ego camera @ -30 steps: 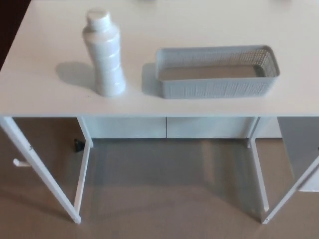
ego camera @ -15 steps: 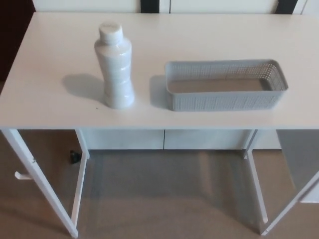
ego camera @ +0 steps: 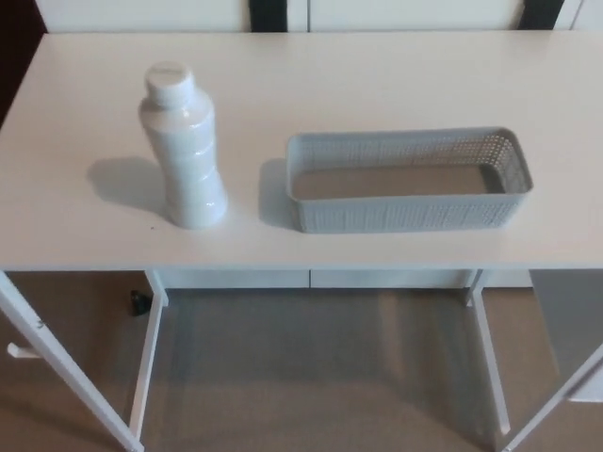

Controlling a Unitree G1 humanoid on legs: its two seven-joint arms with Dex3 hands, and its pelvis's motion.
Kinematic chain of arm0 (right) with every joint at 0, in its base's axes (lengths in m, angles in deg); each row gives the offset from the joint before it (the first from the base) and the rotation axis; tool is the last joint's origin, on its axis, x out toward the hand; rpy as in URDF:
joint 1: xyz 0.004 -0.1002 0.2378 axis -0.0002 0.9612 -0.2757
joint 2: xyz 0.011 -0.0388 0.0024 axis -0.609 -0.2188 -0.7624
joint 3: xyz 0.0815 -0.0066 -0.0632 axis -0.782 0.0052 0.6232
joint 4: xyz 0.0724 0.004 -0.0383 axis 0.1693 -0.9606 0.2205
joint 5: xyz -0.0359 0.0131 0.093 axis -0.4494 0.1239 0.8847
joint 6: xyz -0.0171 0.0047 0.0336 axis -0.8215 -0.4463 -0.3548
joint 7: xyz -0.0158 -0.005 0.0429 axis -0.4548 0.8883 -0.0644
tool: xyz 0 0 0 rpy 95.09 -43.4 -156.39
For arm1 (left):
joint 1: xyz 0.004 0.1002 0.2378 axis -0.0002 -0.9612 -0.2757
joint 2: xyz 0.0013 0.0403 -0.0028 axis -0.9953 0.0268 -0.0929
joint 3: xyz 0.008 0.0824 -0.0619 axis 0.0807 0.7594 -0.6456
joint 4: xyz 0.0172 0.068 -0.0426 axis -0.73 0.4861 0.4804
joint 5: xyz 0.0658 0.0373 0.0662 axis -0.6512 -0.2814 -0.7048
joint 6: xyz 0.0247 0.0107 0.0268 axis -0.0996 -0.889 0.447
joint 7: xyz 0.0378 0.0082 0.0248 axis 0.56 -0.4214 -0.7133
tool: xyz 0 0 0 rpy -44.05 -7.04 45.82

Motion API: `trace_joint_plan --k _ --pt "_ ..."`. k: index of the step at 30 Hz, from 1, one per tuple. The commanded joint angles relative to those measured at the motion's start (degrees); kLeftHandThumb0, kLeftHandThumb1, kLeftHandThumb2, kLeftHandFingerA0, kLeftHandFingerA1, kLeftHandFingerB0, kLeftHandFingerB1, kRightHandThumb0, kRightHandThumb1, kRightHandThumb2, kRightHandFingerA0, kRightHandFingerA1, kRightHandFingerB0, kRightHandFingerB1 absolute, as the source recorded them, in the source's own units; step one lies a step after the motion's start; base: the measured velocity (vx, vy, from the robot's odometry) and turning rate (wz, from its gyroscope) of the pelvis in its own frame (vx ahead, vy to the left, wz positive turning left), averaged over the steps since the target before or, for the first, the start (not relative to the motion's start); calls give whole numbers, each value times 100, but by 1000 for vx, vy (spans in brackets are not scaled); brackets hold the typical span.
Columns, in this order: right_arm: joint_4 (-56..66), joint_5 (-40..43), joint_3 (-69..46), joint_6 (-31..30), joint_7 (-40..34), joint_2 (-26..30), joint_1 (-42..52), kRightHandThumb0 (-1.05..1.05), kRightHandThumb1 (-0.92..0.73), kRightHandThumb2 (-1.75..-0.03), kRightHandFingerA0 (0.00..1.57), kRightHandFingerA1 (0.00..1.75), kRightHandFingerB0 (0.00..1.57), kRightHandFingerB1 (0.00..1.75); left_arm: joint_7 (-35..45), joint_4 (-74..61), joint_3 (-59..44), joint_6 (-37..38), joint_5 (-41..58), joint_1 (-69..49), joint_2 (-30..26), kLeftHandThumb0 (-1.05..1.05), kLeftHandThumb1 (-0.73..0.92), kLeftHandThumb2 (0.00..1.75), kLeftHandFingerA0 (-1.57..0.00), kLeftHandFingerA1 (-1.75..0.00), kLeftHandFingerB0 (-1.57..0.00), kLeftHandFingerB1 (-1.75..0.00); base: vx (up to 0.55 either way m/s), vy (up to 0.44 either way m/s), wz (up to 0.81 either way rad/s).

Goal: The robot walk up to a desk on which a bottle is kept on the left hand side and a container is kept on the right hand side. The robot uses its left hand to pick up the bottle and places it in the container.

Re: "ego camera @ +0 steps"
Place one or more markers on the white plastic bottle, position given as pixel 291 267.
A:
pixel 188 155

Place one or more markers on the grey perforated plastic basket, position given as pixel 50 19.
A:
pixel 400 212

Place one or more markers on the white desk side hook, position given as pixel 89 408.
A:
pixel 19 351

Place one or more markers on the small black floor object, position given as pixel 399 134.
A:
pixel 140 303

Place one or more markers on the black vertical panel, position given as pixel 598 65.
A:
pixel 269 14
pixel 541 14

